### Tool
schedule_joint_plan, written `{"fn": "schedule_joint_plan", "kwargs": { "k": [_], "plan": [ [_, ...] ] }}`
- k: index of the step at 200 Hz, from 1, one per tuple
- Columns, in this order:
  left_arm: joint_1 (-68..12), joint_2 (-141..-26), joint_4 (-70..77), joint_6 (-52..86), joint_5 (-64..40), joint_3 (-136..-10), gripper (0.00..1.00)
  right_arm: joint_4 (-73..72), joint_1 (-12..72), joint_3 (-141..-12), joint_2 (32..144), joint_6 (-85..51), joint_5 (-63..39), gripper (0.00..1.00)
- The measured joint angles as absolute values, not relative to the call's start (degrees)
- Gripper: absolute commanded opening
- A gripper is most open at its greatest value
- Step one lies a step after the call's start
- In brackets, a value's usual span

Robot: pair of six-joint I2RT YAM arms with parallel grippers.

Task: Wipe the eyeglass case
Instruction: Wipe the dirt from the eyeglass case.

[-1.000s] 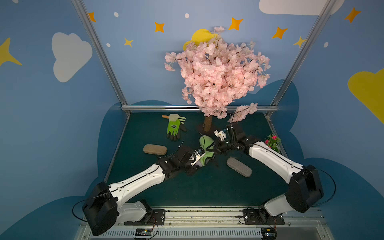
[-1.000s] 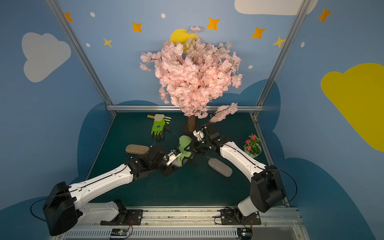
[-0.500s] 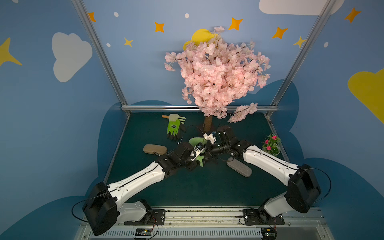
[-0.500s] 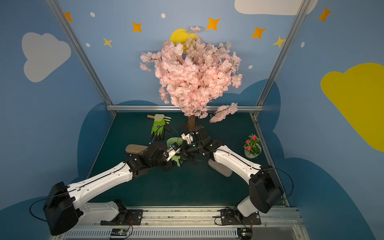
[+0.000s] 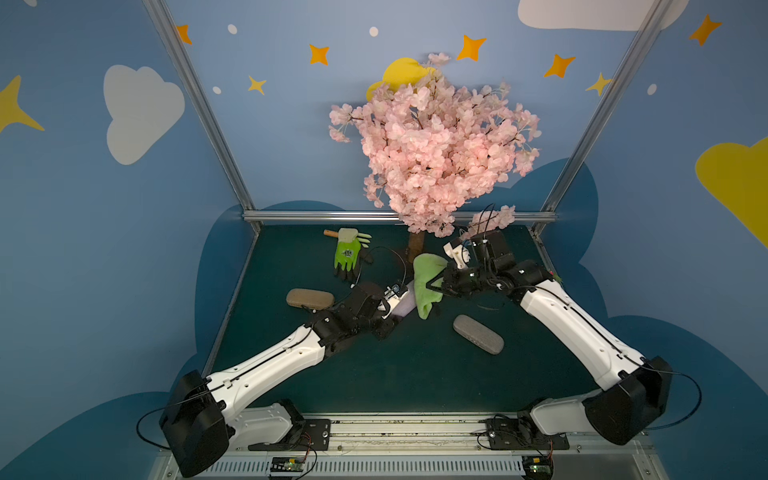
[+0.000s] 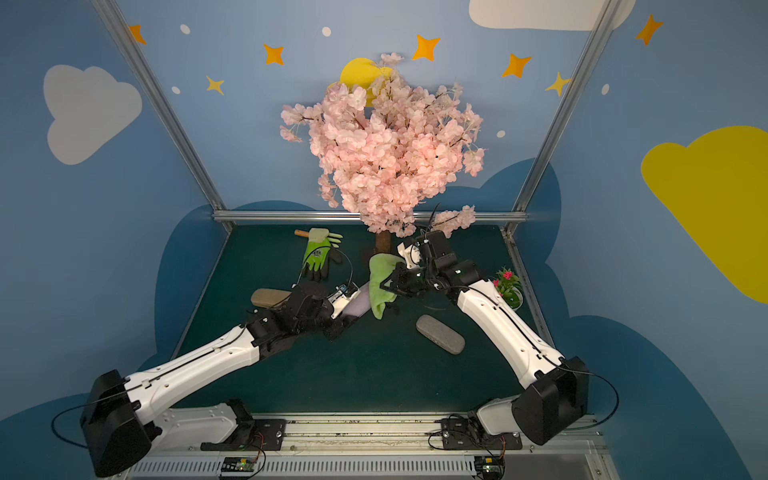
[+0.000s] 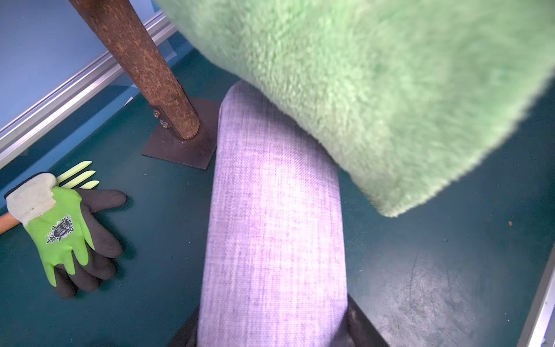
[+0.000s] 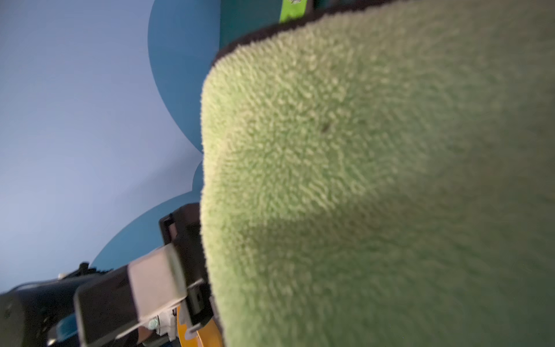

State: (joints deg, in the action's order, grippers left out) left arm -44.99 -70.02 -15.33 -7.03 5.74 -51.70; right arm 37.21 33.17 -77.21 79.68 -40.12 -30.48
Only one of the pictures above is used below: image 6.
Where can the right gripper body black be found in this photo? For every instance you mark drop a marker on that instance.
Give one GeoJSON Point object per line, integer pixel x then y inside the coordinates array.
{"type": "Point", "coordinates": [399, 282]}

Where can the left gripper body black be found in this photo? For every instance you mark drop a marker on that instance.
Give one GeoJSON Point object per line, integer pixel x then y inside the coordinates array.
{"type": "Point", "coordinates": [335, 318]}

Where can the tan eyeglass case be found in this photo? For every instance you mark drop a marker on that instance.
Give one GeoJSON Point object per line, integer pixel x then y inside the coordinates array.
{"type": "Point", "coordinates": [269, 298]}

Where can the purple eyeglass case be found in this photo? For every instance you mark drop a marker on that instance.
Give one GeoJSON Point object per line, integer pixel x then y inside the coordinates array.
{"type": "Point", "coordinates": [359, 304]}

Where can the green grey microfiber cloth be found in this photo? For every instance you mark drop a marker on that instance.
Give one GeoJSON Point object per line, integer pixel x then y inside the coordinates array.
{"type": "Point", "coordinates": [381, 267]}

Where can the grey eyeglass case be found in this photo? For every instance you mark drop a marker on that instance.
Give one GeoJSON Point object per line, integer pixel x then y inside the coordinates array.
{"type": "Point", "coordinates": [441, 334]}

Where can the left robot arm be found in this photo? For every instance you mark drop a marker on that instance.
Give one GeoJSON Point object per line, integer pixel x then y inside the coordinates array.
{"type": "Point", "coordinates": [120, 420]}

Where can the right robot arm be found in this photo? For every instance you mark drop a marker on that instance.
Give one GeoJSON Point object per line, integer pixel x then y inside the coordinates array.
{"type": "Point", "coordinates": [555, 389]}

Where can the green black work glove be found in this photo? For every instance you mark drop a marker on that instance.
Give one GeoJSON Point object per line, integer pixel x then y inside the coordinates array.
{"type": "Point", "coordinates": [321, 249]}

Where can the small pink flower pot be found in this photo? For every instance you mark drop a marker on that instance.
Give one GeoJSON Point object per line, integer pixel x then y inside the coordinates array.
{"type": "Point", "coordinates": [509, 286]}

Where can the pink cherry blossom tree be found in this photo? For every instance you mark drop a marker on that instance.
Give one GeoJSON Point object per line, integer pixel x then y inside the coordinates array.
{"type": "Point", "coordinates": [384, 147]}

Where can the left controller board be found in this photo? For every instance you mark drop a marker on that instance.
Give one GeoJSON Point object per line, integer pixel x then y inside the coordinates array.
{"type": "Point", "coordinates": [238, 466]}

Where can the controller board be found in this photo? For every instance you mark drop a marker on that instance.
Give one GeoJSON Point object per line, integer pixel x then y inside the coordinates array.
{"type": "Point", "coordinates": [488, 468]}
{"type": "Point", "coordinates": [238, 466]}

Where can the right controller board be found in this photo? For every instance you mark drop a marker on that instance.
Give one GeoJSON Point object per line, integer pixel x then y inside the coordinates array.
{"type": "Point", "coordinates": [488, 468]}

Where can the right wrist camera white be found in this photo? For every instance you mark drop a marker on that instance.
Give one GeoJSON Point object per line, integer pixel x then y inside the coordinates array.
{"type": "Point", "coordinates": [410, 252]}

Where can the right aluminium frame post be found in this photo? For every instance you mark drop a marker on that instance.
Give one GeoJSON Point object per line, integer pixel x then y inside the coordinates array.
{"type": "Point", "coordinates": [583, 70]}

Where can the aluminium frame post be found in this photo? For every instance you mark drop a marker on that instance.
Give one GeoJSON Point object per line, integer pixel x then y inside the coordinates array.
{"type": "Point", "coordinates": [583, 70]}
{"type": "Point", "coordinates": [115, 23]}

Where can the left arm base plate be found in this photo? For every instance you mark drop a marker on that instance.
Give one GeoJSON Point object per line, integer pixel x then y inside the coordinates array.
{"type": "Point", "coordinates": [252, 435]}

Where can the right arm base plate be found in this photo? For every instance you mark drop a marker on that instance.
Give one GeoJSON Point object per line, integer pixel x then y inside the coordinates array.
{"type": "Point", "coordinates": [462, 433]}

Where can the left aluminium frame post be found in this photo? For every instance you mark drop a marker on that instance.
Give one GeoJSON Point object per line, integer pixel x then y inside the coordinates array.
{"type": "Point", "coordinates": [115, 23]}

